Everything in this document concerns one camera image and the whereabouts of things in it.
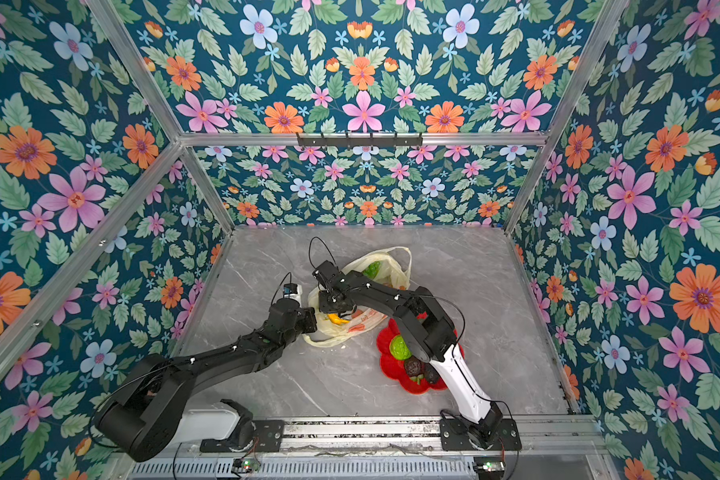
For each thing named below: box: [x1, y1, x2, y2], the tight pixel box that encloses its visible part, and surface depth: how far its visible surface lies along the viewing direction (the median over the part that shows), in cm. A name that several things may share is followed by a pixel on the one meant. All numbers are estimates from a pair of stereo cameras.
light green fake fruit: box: [389, 335, 412, 361], surface depth 84 cm
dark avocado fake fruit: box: [425, 363, 440, 385], surface depth 81 cm
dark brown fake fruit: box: [404, 356, 421, 377], surface depth 82 cm
